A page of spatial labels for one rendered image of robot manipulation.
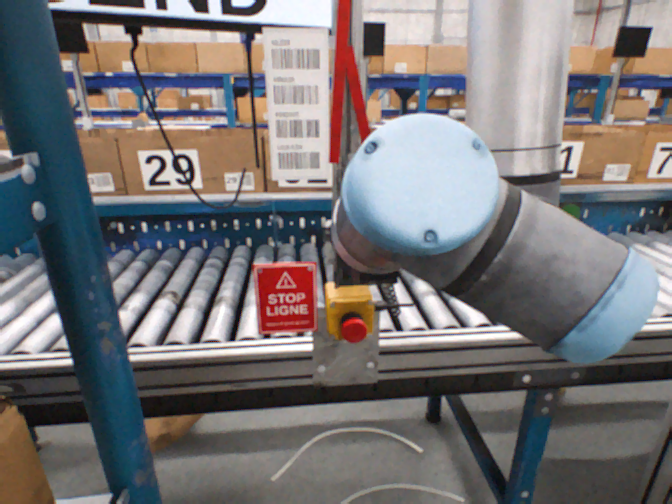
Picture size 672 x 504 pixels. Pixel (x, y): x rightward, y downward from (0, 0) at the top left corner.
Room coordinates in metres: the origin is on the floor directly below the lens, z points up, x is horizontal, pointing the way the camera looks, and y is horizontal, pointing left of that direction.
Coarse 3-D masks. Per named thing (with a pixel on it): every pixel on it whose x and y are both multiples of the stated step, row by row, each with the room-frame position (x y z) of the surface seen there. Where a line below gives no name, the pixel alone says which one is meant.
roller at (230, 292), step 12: (240, 252) 1.06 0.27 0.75; (240, 264) 0.98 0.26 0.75; (228, 276) 0.90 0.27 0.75; (240, 276) 0.91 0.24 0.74; (228, 288) 0.83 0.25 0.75; (240, 288) 0.86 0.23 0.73; (216, 300) 0.79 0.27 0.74; (228, 300) 0.78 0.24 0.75; (216, 312) 0.72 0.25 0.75; (228, 312) 0.73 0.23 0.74; (216, 324) 0.68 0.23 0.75; (228, 324) 0.69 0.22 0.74; (204, 336) 0.64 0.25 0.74; (216, 336) 0.64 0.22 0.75; (228, 336) 0.67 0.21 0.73
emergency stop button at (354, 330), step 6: (354, 318) 0.52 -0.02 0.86; (348, 324) 0.50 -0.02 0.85; (354, 324) 0.50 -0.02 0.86; (360, 324) 0.51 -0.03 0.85; (342, 330) 0.50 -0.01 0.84; (348, 330) 0.50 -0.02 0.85; (354, 330) 0.50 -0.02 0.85; (360, 330) 0.50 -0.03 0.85; (366, 330) 0.51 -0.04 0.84; (342, 336) 0.51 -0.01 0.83; (348, 336) 0.50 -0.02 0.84; (354, 336) 0.50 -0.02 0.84; (360, 336) 0.50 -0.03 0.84; (348, 342) 0.50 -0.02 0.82; (354, 342) 0.50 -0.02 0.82
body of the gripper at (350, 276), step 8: (336, 256) 0.43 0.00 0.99; (336, 264) 0.43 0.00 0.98; (344, 264) 0.42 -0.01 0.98; (336, 272) 0.45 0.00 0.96; (344, 272) 0.44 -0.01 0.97; (352, 272) 0.42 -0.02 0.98; (360, 272) 0.37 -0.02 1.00; (392, 272) 0.37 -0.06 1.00; (336, 280) 0.45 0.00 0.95; (344, 280) 0.45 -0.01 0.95; (352, 280) 0.41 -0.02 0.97; (360, 280) 0.36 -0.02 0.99; (368, 280) 0.36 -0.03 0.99; (376, 280) 0.37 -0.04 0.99; (384, 280) 0.37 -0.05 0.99; (392, 280) 0.37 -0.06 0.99; (336, 288) 0.44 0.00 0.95
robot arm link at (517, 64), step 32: (480, 0) 0.40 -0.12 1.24; (512, 0) 0.38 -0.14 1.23; (544, 0) 0.37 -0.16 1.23; (480, 32) 0.39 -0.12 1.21; (512, 32) 0.37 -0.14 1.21; (544, 32) 0.37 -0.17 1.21; (480, 64) 0.39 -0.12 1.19; (512, 64) 0.37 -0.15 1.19; (544, 64) 0.37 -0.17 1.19; (480, 96) 0.39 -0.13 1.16; (512, 96) 0.37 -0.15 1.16; (544, 96) 0.37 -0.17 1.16; (480, 128) 0.39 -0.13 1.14; (512, 128) 0.37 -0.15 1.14; (544, 128) 0.37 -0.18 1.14; (512, 160) 0.37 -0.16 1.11; (544, 160) 0.37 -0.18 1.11; (544, 192) 0.36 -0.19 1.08
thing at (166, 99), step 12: (72, 96) 13.43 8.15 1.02; (96, 96) 13.04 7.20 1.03; (108, 96) 13.47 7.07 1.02; (120, 96) 12.96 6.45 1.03; (132, 96) 12.97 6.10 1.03; (168, 96) 13.19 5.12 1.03; (180, 96) 13.25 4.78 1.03; (204, 96) 13.18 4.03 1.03; (216, 96) 13.71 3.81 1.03; (372, 96) 13.82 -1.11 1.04; (108, 120) 13.11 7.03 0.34; (168, 120) 13.21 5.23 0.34
